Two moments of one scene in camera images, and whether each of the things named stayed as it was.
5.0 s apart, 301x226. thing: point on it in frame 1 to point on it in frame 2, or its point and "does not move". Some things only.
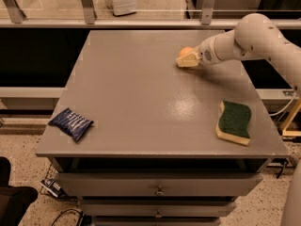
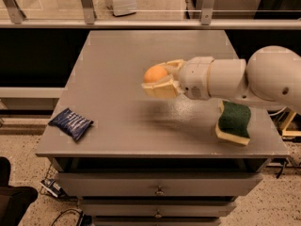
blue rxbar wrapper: (71, 122) does not move
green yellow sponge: (233, 121) does not move
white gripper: (205, 54) to (194, 77)
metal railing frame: (12, 17) does not move
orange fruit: (186, 50) to (154, 72)
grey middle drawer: (124, 208) does not move
